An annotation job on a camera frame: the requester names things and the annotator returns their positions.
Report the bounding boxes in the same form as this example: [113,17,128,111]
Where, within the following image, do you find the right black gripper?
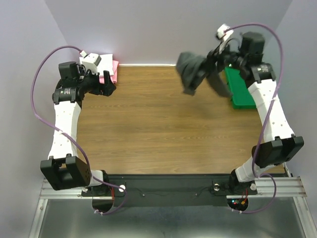
[200,37,249,75]

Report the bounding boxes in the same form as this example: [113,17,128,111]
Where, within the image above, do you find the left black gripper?
[77,65,116,97]

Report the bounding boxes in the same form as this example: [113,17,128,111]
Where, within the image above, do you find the dark grey t-shirt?
[175,52,232,98]

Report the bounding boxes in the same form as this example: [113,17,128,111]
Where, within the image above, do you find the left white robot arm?
[40,61,116,195]

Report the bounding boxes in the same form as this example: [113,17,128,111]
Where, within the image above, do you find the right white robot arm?
[207,30,304,193]

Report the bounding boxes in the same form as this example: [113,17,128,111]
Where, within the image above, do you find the pink folded t-shirt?
[99,60,119,84]

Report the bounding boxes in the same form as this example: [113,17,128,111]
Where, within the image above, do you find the white folded t-shirt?
[79,53,117,76]

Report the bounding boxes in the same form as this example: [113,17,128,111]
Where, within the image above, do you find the green plastic tray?
[224,67,256,109]

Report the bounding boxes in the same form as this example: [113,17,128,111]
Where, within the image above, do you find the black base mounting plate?
[81,174,258,208]

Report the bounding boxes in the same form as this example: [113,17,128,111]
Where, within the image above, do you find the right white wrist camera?
[216,24,234,52]

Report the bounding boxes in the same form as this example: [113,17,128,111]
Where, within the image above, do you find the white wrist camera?
[79,51,102,74]
[216,24,234,52]

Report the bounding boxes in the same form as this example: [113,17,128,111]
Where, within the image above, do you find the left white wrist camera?
[79,51,102,74]

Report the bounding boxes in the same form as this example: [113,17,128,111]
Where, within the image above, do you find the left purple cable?
[30,45,129,216]

